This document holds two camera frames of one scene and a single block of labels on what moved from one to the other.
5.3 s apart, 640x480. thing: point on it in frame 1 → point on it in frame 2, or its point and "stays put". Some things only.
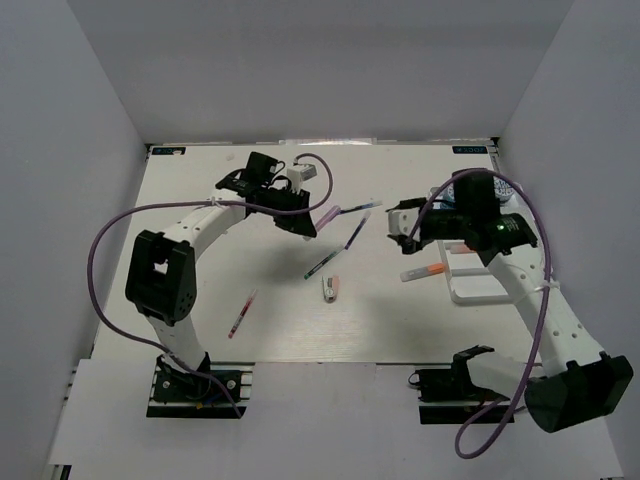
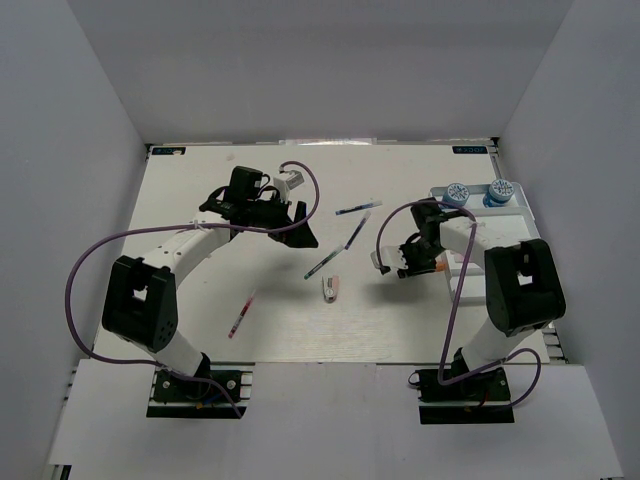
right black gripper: [407, 204] → [413, 269]
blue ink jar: [448, 194] stays put
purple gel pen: [365, 217] stays put
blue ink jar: [502, 189] stays put
